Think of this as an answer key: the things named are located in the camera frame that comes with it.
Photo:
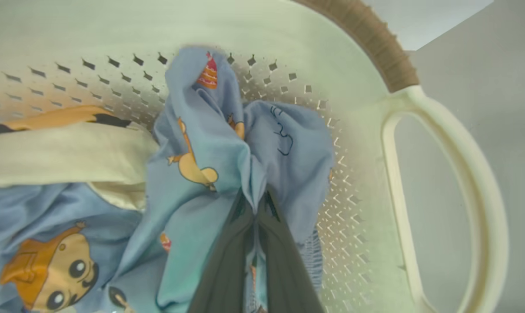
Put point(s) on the cream cartoon print garment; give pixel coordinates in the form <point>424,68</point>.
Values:
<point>71,152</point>

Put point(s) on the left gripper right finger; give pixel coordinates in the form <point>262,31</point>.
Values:
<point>284,274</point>

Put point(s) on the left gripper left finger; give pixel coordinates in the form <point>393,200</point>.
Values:
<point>227,269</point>

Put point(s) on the blue cake print garment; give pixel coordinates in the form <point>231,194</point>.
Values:
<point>201,143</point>

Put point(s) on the cream perforated laundry basket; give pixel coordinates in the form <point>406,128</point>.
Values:
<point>288,26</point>

